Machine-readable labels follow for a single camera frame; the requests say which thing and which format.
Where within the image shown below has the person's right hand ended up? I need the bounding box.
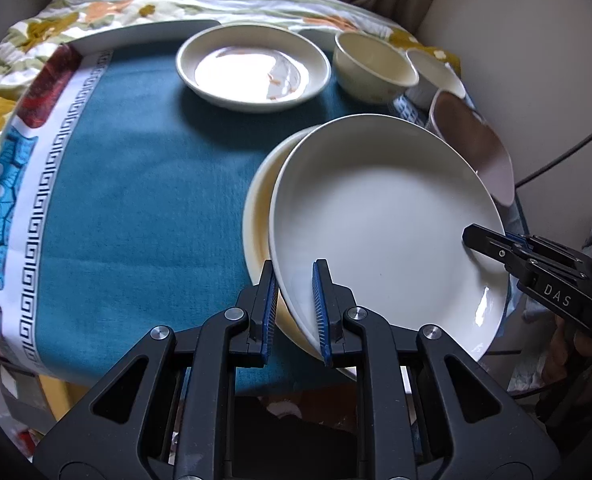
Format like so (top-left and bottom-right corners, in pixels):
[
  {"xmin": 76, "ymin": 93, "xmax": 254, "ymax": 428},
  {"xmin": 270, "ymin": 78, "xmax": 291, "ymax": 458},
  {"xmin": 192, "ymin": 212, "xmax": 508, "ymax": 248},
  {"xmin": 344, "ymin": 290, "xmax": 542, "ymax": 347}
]
[{"xmin": 550, "ymin": 316, "xmax": 592, "ymax": 371}]

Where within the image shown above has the cream bowl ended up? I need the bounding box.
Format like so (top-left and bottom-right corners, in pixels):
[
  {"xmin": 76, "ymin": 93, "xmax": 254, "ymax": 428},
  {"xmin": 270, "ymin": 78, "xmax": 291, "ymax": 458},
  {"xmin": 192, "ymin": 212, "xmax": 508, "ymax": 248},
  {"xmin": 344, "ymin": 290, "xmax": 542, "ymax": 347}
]
[{"xmin": 332, "ymin": 31, "xmax": 421, "ymax": 106}]

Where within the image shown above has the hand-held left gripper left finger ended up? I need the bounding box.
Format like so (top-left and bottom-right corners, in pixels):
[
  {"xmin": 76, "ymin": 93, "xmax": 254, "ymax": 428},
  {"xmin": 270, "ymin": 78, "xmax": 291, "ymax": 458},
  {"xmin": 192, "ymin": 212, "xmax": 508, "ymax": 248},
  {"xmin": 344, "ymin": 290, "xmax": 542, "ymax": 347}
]
[{"xmin": 32, "ymin": 259, "xmax": 281, "ymax": 480}]

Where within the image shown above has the white bowl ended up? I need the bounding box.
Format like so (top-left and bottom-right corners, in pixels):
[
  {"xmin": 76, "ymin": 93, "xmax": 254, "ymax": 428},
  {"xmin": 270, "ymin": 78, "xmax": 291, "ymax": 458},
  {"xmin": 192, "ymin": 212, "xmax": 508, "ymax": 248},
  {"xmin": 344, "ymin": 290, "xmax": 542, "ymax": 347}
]
[{"xmin": 406, "ymin": 49, "xmax": 467, "ymax": 106}]

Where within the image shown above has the white plate with orange print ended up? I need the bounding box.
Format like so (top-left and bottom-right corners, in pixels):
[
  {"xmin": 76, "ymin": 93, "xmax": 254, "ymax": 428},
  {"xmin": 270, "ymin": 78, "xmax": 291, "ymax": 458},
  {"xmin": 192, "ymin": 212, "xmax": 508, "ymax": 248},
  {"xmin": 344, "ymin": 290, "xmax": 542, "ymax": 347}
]
[{"xmin": 176, "ymin": 24, "xmax": 333, "ymax": 113}]

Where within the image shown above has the large white plate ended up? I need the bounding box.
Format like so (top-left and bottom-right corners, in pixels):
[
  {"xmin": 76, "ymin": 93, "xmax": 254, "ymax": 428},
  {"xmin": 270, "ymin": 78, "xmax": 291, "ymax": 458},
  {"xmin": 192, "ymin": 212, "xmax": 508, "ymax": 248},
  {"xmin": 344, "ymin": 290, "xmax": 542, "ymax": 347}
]
[{"xmin": 268, "ymin": 114, "xmax": 509, "ymax": 363}]

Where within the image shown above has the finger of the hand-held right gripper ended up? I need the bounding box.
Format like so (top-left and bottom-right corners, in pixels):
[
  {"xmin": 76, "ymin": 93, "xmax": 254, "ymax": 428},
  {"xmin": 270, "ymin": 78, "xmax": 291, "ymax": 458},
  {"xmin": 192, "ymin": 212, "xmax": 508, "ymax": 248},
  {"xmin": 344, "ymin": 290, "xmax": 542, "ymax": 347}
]
[
  {"xmin": 508, "ymin": 234, "xmax": 592, "ymax": 281},
  {"xmin": 463, "ymin": 224, "xmax": 531, "ymax": 276}
]

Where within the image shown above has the teal tablecloth with patterned border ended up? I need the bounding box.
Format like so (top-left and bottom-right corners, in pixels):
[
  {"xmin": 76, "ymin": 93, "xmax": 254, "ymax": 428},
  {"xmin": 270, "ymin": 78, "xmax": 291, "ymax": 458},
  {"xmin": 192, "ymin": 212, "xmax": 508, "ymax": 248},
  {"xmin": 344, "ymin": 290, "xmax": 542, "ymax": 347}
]
[{"xmin": 0, "ymin": 42, "xmax": 476, "ymax": 401}]

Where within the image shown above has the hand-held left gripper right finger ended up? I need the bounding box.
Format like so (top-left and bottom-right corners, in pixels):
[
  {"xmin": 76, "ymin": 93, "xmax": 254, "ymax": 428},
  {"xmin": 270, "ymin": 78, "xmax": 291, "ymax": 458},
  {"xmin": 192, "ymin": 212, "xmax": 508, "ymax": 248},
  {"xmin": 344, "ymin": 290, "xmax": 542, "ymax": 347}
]
[{"xmin": 312, "ymin": 259, "xmax": 561, "ymax": 480}]

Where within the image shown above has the cream plate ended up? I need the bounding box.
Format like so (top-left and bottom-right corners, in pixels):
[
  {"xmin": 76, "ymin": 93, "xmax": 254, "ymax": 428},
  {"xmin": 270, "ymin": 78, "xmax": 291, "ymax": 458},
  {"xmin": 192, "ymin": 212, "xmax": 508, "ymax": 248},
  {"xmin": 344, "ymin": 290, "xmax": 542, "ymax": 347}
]
[{"xmin": 242, "ymin": 125, "xmax": 359, "ymax": 381}]

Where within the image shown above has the dark wall cable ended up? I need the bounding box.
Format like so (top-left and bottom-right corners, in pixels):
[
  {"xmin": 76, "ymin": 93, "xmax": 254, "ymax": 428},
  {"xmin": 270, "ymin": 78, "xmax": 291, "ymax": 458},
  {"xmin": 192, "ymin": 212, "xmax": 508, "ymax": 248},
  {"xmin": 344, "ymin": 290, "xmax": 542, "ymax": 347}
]
[{"xmin": 518, "ymin": 115, "xmax": 592, "ymax": 186}]

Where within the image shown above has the grey table rim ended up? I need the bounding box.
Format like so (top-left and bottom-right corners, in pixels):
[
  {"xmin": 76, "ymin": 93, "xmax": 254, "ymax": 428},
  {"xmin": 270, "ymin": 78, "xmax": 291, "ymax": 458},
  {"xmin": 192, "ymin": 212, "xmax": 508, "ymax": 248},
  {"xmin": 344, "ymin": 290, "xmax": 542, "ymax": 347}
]
[{"xmin": 71, "ymin": 20, "xmax": 337, "ymax": 56}]

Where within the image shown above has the floral blanket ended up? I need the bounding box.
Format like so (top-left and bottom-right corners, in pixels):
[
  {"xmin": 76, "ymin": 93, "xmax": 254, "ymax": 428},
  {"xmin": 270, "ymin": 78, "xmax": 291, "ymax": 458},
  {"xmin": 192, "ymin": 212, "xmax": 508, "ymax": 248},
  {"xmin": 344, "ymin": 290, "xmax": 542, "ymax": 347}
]
[{"xmin": 0, "ymin": 0, "xmax": 461, "ymax": 161}]

